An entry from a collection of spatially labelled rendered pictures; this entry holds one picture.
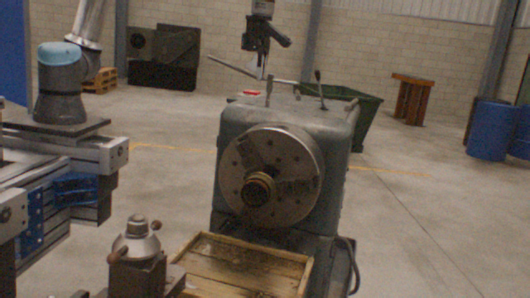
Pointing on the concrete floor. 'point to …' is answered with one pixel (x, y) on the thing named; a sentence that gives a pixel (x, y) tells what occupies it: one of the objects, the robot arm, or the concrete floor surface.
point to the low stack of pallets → (102, 81)
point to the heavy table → (412, 98)
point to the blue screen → (16, 53)
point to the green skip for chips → (368, 103)
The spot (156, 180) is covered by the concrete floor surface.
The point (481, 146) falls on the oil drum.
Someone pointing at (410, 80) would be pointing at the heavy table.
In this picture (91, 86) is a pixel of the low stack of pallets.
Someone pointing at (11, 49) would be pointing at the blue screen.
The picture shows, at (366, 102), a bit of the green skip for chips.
